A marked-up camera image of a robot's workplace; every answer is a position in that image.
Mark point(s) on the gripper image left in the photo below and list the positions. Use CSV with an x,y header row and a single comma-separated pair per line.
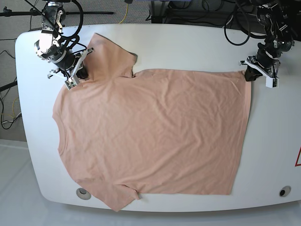
x,y
69,64

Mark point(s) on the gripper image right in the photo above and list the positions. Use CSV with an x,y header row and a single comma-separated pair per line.
x,y
261,64

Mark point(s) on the peach pink T-shirt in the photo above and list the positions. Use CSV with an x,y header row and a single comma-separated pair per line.
x,y
158,131

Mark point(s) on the black tripod stand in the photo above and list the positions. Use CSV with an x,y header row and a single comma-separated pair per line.
x,y
32,12

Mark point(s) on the left table cable grommet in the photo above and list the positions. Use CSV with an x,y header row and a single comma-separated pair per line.
x,y
83,194

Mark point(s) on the table cable grommet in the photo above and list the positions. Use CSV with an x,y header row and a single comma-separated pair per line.
x,y
285,191
83,194

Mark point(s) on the right table cable grommet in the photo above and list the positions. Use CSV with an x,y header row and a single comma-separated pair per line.
x,y
285,191

